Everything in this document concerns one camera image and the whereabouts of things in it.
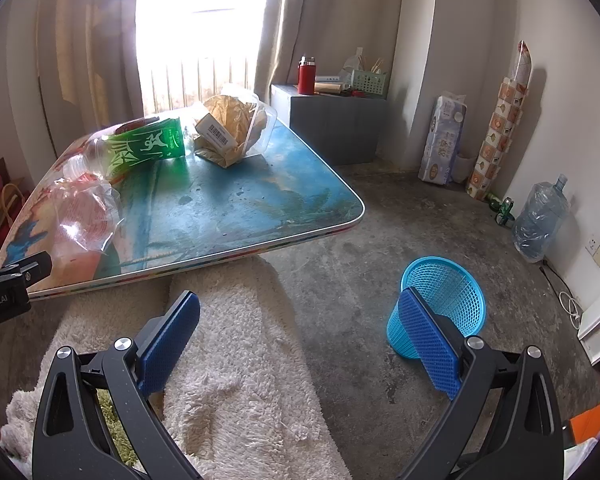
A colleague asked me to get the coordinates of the rolled patterned mat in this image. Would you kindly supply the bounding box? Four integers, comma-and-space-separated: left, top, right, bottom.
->
466, 40, 532, 202

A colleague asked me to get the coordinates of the empty clear water jug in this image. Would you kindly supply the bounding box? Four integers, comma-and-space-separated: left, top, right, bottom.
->
512, 174, 571, 264

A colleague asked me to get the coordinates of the small white bin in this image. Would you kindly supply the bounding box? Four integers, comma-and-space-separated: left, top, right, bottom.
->
452, 150, 477, 184

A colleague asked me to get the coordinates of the red thermos flask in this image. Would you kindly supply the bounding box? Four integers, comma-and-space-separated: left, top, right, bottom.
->
298, 55, 317, 95

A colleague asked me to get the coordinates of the clear plastic food container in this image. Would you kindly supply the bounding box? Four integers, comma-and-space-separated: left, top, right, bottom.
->
194, 82, 279, 168

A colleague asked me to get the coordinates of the tan handbag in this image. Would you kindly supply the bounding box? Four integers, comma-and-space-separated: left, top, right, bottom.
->
0, 182, 31, 257

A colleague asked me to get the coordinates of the toilet paper pack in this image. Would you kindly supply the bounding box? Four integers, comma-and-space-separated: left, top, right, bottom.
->
418, 93, 467, 186

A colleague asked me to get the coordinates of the beige curtain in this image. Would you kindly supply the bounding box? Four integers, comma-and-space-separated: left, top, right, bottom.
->
254, 0, 403, 108
5, 0, 143, 161

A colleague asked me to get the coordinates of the printed folding table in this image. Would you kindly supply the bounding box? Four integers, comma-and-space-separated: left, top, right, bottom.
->
0, 105, 366, 301

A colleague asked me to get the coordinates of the white cable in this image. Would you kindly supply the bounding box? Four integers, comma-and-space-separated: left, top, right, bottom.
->
559, 290, 584, 332

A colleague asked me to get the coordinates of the green fluffy cloth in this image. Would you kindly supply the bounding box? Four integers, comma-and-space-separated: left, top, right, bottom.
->
94, 389, 139, 467

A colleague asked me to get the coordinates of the blue mesh plastic basket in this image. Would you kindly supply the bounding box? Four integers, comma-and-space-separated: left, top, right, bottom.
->
386, 256, 487, 360

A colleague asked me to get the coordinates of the grey cabinet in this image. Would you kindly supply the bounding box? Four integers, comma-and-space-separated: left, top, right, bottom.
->
271, 84, 388, 165

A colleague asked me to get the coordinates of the black cable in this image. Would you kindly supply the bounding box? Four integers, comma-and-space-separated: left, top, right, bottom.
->
539, 259, 583, 313

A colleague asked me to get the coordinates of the brown paper bag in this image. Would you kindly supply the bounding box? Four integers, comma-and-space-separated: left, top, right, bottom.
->
195, 94, 268, 168

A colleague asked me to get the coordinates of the green plastic storage basket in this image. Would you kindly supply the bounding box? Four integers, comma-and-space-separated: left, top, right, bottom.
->
350, 69, 387, 96

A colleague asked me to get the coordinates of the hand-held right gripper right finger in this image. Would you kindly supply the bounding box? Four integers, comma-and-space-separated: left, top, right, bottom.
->
397, 286, 566, 480

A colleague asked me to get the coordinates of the clear bag on cabinet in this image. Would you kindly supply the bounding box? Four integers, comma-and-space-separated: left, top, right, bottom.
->
341, 49, 367, 82

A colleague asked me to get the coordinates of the clear plastic bag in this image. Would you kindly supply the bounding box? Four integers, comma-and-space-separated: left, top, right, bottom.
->
45, 155, 126, 266

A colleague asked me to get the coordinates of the person's cream fluffy pant leg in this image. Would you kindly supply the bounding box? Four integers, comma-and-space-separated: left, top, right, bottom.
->
5, 255, 352, 480

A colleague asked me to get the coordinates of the bright window with railing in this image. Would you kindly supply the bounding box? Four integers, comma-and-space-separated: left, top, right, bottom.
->
136, 0, 276, 117

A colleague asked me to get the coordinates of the small white cardboard box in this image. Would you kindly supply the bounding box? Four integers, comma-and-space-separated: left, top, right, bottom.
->
194, 112, 234, 150

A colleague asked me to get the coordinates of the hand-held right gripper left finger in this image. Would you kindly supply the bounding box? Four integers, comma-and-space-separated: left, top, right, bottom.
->
31, 290, 203, 480

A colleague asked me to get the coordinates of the clear bottle with green label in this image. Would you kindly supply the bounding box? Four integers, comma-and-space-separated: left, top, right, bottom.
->
62, 117, 188, 183

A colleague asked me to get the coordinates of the orange box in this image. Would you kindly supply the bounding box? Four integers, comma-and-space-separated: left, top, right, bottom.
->
569, 398, 600, 447

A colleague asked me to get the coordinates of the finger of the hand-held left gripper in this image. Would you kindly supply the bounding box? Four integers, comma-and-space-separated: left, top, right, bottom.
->
0, 251, 53, 288

